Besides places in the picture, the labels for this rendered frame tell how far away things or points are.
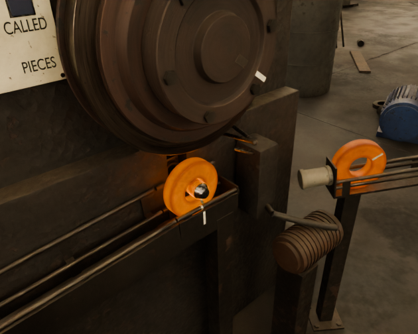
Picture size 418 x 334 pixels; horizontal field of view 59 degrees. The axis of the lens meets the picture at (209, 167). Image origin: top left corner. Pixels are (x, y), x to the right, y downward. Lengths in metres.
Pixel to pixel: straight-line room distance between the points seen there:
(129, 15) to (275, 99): 0.62
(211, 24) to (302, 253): 0.71
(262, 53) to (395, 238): 1.49
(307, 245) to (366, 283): 0.71
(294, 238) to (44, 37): 0.81
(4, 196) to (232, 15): 0.54
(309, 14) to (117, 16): 2.87
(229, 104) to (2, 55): 0.40
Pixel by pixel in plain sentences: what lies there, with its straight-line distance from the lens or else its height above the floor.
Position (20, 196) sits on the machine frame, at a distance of 0.80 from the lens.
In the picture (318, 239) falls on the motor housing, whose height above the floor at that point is 0.52.
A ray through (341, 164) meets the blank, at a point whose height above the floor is 0.72.
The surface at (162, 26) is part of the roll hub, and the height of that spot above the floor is 1.17.
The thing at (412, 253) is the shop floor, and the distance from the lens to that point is 2.01.
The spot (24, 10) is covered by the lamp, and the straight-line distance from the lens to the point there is 0.74.
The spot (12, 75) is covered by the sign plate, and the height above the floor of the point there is 1.09.
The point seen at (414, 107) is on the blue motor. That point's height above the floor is 0.31.
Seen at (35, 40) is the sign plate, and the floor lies 1.14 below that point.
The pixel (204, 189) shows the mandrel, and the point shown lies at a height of 0.77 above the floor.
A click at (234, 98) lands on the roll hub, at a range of 0.73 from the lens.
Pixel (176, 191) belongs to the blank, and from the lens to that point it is 0.87.
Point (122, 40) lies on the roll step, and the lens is 0.63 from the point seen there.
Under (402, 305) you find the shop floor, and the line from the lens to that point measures 1.77.
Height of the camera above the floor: 1.28
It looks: 32 degrees down
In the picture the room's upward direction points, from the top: 2 degrees counter-clockwise
